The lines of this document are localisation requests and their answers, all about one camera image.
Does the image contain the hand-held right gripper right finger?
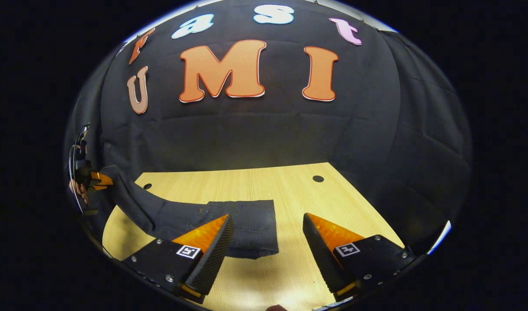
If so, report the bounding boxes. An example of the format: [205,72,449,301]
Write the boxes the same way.
[302,213,417,301]

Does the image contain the dark grey jeans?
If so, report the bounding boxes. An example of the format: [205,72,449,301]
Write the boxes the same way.
[101,165,280,260]

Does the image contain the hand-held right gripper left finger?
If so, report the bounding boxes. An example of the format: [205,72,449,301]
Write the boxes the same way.
[121,214,234,304]

